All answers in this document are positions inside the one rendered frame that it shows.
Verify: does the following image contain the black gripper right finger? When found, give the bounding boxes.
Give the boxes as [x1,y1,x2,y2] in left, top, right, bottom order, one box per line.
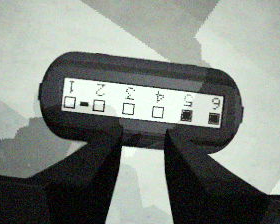
[164,129,280,224]

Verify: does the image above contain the dark grey controller unit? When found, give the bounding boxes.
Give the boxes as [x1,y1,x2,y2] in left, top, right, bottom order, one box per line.
[38,51,244,154]

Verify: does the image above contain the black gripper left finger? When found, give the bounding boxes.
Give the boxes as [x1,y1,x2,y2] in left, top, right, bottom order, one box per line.
[0,125,123,224]

